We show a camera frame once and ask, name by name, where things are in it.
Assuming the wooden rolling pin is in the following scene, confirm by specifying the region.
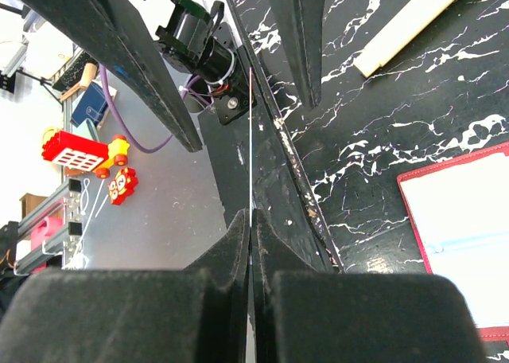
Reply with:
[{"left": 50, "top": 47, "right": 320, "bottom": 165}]
[{"left": 353, "top": 0, "right": 455, "bottom": 78}]

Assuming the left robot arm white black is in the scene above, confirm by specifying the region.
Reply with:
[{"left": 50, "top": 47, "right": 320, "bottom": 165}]
[{"left": 20, "top": 0, "right": 325, "bottom": 152}]

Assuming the red toy fire truck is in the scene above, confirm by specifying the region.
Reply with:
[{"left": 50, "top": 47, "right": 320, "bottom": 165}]
[{"left": 41, "top": 130, "right": 130, "bottom": 179}]

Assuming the blue wallet in background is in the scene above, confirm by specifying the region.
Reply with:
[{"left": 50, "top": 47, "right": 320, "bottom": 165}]
[{"left": 71, "top": 81, "right": 109, "bottom": 127}]

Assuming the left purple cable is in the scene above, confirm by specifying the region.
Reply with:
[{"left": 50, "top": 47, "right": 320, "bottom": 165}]
[{"left": 98, "top": 64, "right": 208, "bottom": 154}]

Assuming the grey credit card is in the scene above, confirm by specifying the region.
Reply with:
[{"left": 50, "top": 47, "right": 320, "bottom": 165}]
[{"left": 248, "top": 66, "right": 255, "bottom": 265}]

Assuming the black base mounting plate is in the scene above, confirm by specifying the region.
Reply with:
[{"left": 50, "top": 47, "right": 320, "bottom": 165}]
[{"left": 203, "top": 0, "right": 343, "bottom": 273}]

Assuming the red leather card holder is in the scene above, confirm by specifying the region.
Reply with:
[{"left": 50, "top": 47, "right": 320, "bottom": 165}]
[{"left": 397, "top": 143, "right": 508, "bottom": 342}]

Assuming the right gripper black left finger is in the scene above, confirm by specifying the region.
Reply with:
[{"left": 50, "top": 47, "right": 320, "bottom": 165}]
[{"left": 1, "top": 210, "right": 250, "bottom": 362}]

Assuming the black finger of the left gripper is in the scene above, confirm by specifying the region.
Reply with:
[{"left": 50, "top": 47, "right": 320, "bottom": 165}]
[
  {"left": 269, "top": 0, "right": 325, "bottom": 109},
  {"left": 20, "top": 0, "right": 202, "bottom": 152}
]

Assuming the red owl toy block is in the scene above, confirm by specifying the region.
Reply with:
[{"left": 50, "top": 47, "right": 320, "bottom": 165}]
[{"left": 107, "top": 167, "right": 138, "bottom": 205}]

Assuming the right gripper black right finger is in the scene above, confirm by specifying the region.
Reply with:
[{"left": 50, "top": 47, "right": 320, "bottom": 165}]
[{"left": 251, "top": 210, "right": 487, "bottom": 362}]

